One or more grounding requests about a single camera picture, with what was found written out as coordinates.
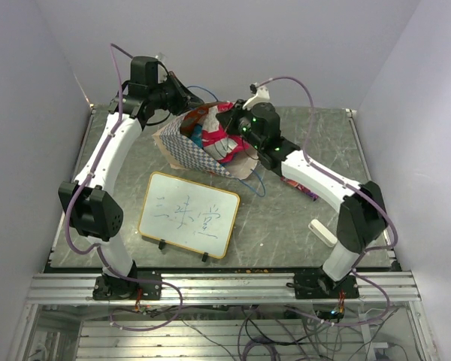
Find pink snack packet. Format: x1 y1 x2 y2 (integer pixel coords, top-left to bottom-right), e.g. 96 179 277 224
201 102 250 164

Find tangled floor cables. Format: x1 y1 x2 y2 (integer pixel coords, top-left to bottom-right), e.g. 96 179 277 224
108 302 407 361

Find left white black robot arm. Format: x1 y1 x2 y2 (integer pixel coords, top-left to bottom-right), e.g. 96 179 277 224
58 56 204 299

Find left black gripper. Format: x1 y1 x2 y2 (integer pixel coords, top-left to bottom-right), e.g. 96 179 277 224
151 71 207 117

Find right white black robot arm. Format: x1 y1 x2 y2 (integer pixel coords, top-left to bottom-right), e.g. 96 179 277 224
216 101 388 298

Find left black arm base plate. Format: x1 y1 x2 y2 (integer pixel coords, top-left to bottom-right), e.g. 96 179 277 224
92 274 162 301

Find teal snack packet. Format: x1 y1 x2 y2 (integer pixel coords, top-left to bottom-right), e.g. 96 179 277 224
190 133 203 149

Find small whiteboard with yellow frame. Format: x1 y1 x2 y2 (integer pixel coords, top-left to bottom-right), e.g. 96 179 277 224
138 171 241 259

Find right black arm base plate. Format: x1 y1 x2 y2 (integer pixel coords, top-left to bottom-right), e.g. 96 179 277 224
286 268 359 299

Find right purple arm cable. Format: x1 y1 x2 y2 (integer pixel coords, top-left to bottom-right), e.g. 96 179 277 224
257 76 399 329

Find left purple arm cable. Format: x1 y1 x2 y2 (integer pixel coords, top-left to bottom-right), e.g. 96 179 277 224
65 43 184 332

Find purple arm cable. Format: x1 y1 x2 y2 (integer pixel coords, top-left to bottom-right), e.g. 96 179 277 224
65 43 184 332
257 76 399 329

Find purple snack packet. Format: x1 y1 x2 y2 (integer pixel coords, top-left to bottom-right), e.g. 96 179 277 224
280 177 319 201

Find aluminium extrusion rail frame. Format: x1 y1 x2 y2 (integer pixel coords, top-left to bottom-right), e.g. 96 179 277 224
26 272 421 306

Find blue checkered paper bag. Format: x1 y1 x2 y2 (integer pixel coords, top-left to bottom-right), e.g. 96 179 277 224
153 100 259 189

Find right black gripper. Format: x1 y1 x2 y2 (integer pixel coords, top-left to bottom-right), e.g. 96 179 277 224
216 99 264 150

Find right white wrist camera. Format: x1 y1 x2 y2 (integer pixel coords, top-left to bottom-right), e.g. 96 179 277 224
242 83 270 111

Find orange snack packet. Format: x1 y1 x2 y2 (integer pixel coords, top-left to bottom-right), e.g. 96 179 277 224
180 103 216 137

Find white whiteboard eraser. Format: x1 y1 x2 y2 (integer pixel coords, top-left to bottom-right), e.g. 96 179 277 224
308 219 337 248

